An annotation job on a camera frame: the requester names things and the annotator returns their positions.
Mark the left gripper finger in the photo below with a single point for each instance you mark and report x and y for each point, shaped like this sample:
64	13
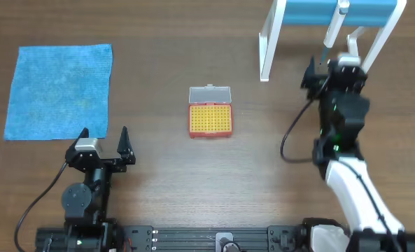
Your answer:
84	133
126	150

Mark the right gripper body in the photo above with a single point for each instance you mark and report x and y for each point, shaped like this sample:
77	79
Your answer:
347	78

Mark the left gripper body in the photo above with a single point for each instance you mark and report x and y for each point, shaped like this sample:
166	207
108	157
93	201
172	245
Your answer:
88	164

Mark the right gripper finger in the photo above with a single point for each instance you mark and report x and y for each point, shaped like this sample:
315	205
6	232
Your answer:
311	78

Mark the white pipette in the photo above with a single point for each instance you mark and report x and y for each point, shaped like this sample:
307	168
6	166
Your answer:
335	28

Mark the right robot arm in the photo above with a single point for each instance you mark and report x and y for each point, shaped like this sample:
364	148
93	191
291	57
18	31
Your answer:
347	119

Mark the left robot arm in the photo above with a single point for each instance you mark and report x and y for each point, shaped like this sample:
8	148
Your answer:
88	196

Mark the blue cloth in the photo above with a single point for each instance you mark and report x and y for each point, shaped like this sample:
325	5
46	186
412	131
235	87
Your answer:
58	92

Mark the white and blue stand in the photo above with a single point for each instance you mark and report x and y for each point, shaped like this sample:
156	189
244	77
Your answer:
308	14

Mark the red and yellow tip box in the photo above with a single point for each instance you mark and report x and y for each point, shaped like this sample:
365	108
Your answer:
210	119

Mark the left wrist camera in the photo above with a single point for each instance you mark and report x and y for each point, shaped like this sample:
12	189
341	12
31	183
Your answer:
88	145

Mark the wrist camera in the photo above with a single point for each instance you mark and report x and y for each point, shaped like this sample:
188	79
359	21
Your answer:
88	145
349	59

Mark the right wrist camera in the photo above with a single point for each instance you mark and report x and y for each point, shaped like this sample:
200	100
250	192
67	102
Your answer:
349	59

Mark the mounting rail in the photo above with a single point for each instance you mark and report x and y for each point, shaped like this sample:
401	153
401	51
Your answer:
193	239

